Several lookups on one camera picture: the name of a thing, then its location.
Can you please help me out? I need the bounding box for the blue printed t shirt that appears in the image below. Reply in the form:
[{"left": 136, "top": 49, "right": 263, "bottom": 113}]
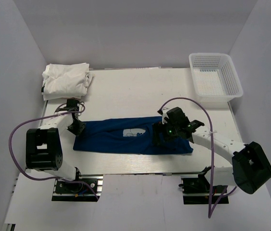
[{"left": 73, "top": 116, "right": 193, "bottom": 155}]

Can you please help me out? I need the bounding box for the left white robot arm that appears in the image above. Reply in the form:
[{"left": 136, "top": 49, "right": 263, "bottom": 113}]
[{"left": 25, "top": 109, "right": 86, "bottom": 192}]

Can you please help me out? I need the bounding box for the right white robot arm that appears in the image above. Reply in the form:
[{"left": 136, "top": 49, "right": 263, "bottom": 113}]
[{"left": 152, "top": 107, "right": 271, "bottom": 194}]

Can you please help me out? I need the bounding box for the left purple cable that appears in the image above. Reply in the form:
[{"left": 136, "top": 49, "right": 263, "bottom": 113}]
[{"left": 9, "top": 100, "right": 100, "bottom": 200}]

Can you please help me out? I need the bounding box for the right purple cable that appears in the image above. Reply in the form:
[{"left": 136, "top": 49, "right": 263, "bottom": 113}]
[{"left": 158, "top": 97, "right": 237, "bottom": 218}]

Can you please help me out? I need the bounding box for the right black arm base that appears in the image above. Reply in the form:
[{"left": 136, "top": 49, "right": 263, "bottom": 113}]
[{"left": 178, "top": 167, "right": 229, "bottom": 205}]

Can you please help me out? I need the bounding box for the white t shirt stack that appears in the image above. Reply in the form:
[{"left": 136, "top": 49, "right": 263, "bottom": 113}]
[{"left": 41, "top": 63, "right": 94, "bottom": 101}]

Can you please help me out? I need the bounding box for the white perforated plastic basket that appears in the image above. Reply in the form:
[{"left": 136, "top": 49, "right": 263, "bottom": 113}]
[{"left": 189, "top": 53, "right": 243, "bottom": 103}]

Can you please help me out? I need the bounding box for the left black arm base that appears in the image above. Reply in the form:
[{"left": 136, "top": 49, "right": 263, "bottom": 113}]
[{"left": 51, "top": 176, "right": 103, "bottom": 202}]

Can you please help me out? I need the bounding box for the purple cable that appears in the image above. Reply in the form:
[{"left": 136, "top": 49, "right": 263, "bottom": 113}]
[
  {"left": 9, "top": 100, "right": 100, "bottom": 200},
  {"left": 158, "top": 97, "right": 237, "bottom": 218}
]

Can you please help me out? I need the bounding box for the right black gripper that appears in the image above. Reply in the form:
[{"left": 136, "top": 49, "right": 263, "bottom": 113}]
[{"left": 152, "top": 119, "right": 180, "bottom": 145}]

